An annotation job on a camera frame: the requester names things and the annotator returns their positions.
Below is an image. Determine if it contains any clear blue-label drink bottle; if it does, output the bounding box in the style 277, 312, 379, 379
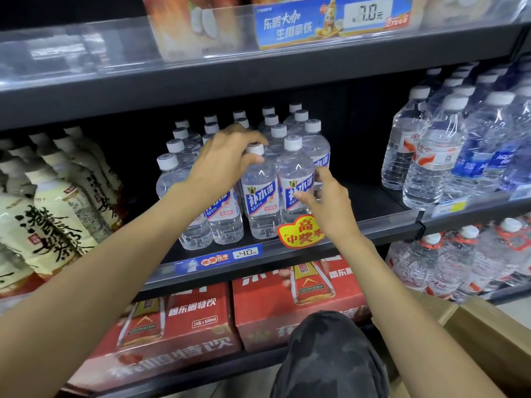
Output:
275, 135, 315, 225
240, 142, 281, 240

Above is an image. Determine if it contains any person's left hand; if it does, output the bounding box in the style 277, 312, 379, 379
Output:
184, 123, 269, 213

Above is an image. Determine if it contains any large blue price sign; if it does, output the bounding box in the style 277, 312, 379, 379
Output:
253, 0, 414, 50

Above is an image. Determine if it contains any person's left forearm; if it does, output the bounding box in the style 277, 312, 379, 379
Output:
0, 181, 217, 398

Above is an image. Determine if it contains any white and yellow price tag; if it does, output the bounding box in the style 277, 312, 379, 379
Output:
431, 196, 472, 218

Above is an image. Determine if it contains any group of cream tea bottles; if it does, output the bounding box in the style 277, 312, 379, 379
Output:
0, 126, 126, 295

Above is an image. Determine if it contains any group of red-collar water bottles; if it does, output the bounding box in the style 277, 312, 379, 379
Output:
385, 217, 531, 304

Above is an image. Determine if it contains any group of clear electrolyte bottles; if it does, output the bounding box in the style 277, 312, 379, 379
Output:
155, 103, 332, 251

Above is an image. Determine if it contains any small blue price tag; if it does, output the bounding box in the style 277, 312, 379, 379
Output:
182, 243, 264, 273

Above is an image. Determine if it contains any orange and white drink carton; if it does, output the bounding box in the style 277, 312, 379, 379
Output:
140, 0, 246, 63

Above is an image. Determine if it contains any red drink carton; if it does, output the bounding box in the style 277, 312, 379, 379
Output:
231, 255, 373, 354
66, 283, 242, 392

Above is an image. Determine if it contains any person's right hand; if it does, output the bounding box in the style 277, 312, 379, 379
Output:
294, 166, 362, 247

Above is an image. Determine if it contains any clear plastic shelf rail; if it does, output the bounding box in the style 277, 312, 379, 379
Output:
0, 0, 531, 92

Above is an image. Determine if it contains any brown cardboard box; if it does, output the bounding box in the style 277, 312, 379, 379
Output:
388, 289, 531, 398

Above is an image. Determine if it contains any yellow and red promo tag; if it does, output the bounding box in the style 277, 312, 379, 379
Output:
277, 214, 327, 249

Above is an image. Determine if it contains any person's right forearm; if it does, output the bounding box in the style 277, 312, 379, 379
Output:
331, 234, 509, 398

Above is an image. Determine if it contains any group of red-label water bottles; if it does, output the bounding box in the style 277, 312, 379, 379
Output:
381, 67, 471, 211

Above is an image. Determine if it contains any group of blue-label water bottles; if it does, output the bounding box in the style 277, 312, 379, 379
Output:
450, 54, 531, 200

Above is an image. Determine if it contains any black metal shelf board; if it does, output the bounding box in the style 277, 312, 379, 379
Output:
56, 323, 374, 398
0, 21, 531, 132
382, 184, 531, 237
136, 182, 425, 303

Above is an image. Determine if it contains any person's camouflage trouser leg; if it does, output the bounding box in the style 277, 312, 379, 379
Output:
270, 311, 391, 398

